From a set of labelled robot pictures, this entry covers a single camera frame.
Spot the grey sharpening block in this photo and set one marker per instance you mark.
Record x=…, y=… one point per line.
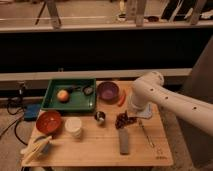
x=123, y=141

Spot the small metal cup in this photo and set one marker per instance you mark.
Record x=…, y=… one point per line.
x=100, y=117

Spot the purple bowl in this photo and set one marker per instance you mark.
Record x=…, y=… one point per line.
x=107, y=90

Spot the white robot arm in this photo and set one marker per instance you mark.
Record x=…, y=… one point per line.
x=149, y=88

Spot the bunch of dark grapes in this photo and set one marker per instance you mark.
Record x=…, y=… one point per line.
x=123, y=120

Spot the blue box on floor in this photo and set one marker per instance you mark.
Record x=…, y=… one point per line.
x=31, y=112

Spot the red wooden bowl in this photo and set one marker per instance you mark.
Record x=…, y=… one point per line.
x=49, y=122

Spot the green plastic tray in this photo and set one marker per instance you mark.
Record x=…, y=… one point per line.
x=77, y=102

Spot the orange carrot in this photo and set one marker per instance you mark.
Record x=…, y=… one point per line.
x=122, y=98

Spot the white plastic cup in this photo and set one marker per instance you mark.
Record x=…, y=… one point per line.
x=74, y=126

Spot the black handled brush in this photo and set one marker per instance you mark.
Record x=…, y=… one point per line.
x=86, y=90

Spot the peach apple fruit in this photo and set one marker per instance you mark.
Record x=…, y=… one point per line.
x=63, y=95

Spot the wooden table board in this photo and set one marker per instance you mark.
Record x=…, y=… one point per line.
x=99, y=146

